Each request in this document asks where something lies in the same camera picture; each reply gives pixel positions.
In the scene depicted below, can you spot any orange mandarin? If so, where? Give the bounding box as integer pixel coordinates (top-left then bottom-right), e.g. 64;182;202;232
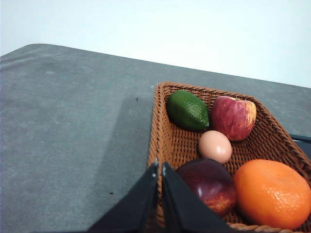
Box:
233;159;311;230

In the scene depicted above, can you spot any green avocado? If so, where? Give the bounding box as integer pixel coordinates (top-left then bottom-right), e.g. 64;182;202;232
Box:
166;90;210;132

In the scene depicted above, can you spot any brown wicker basket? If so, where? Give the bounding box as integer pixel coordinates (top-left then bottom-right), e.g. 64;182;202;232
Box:
149;82;311;233

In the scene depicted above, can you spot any red yellow apple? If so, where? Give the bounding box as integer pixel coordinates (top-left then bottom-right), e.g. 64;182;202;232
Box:
210;96;257;141

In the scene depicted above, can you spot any dark rectangular tray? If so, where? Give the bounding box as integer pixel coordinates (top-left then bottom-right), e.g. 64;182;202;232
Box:
289;133;311;144

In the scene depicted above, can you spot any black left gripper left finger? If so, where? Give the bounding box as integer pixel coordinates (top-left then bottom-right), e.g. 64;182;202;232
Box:
88;162;159;233

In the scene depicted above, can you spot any dark red plum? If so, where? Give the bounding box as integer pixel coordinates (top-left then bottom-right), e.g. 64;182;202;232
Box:
175;159;236;217

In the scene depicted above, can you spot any brown egg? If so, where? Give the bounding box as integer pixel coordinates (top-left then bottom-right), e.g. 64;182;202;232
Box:
198;130;232;164

